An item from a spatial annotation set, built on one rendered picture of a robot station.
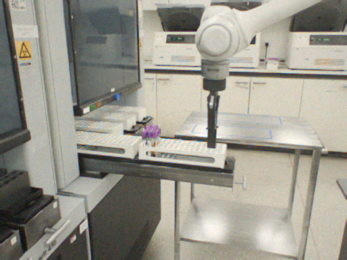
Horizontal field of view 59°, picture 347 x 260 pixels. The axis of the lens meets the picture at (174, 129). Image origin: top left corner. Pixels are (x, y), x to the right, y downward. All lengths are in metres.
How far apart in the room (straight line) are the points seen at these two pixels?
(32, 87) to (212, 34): 0.50
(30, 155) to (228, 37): 0.61
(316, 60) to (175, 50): 1.42
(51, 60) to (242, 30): 0.56
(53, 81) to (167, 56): 2.49
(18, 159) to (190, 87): 2.63
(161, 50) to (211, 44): 2.68
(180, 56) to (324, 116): 1.61
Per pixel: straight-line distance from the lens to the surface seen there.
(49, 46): 0.99
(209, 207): 1.83
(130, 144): 1.08
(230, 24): 0.76
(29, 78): 0.92
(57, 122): 1.02
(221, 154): 1.00
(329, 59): 3.36
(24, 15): 0.92
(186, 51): 3.34
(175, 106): 3.45
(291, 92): 3.34
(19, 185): 0.90
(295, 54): 3.31
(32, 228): 0.85
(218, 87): 0.96
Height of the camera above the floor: 1.23
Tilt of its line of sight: 17 degrees down
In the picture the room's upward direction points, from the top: straight up
